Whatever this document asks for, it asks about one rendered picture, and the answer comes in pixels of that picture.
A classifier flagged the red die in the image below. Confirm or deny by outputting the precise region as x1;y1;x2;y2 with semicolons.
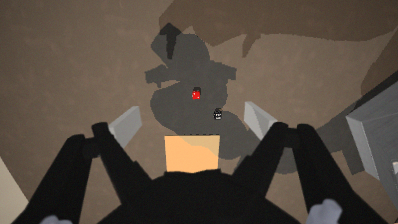
192;91;200;99

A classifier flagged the orange flat mat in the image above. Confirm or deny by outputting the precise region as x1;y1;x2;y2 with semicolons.
165;135;220;172

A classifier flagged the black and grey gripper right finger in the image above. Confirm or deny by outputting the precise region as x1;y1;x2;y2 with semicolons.
211;101;388;224

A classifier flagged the black die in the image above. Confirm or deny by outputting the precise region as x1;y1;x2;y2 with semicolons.
214;111;222;120

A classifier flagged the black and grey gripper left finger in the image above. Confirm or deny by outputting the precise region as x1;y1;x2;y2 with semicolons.
11;106;174;224

